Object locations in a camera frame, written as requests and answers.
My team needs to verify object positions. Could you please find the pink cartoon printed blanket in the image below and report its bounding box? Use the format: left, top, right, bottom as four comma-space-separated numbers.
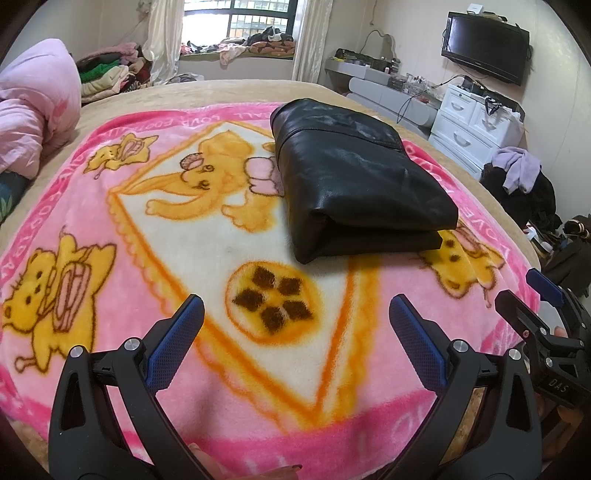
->
0, 102, 541, 476

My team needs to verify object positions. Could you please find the black leather jacket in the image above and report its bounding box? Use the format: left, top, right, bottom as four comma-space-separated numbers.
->
270, 98, 459, 265

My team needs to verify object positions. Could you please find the person's left hand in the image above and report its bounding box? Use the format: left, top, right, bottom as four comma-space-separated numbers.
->
187, 442, 303, 480

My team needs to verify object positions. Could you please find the black cable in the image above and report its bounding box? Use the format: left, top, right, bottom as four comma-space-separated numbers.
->
397, 74, 467, 124

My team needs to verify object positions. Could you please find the heap of dark clothes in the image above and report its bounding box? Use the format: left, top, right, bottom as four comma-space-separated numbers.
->
480, 164, 557, 232

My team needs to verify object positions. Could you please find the bed with beige sheet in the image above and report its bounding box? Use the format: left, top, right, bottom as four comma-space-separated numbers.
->
0, 79, 543, 467

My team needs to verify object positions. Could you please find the pink quilt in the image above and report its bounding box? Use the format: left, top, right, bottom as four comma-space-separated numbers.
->
0, 38, 83, 181

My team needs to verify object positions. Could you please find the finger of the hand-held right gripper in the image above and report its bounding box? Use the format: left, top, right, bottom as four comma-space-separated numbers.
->
525, 268, 568, 306
494, 289, 554, 345

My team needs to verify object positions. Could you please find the black framed window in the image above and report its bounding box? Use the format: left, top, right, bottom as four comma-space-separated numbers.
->
182, 0, 298, 47

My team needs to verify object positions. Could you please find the lavender garment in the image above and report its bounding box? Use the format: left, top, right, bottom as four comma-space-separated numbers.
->
492, 147, 542, 195

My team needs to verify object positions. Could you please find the arched vanity mirror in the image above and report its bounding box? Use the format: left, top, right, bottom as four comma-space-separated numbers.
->
361, 30, 399, 63

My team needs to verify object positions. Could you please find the dark floral pillow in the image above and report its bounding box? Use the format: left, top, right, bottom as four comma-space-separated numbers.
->
0, 172, 33, 227

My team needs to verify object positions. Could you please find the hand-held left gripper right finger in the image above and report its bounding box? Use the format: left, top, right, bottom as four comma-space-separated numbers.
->
388, 294, 542, 480

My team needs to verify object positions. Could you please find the cream curtain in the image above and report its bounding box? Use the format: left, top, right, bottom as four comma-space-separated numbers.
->
147, 0, 185, 86
291, 0, 334, 86

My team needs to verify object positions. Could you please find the grey dressing table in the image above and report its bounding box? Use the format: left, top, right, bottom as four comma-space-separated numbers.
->
324, 58, 439, 127

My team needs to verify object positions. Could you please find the white drawer cabinet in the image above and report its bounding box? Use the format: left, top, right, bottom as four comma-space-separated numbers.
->
428, 84, 525, 181

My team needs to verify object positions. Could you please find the pile of folded clothes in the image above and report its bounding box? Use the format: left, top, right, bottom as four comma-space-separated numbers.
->
76, 42, 153, 103

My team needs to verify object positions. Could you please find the black wall television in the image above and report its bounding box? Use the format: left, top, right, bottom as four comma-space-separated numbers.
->
441, 11, 531, 87

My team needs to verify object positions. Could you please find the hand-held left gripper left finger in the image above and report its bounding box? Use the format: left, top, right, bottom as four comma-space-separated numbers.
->
47, 294, 206, 480

